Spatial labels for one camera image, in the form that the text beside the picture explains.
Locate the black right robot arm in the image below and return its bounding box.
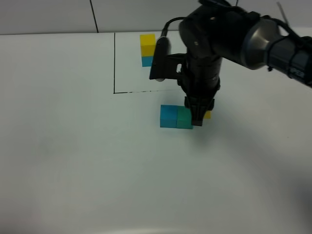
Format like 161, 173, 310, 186
179, 0, 312, 126

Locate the black camera cable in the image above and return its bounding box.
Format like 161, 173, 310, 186
160, 17, 187, 39

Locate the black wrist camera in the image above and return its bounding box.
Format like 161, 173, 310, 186
149, 36, 171, 82

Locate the template yellow cube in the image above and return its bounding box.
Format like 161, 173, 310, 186
140, 34, 156, 57

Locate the template blue cube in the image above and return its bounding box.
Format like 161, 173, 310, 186
141, 56, 153, 67

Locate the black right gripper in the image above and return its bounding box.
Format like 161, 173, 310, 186
177, 58, 221, 126

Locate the green cube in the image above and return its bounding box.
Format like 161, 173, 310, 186
176, 106, 193, 129

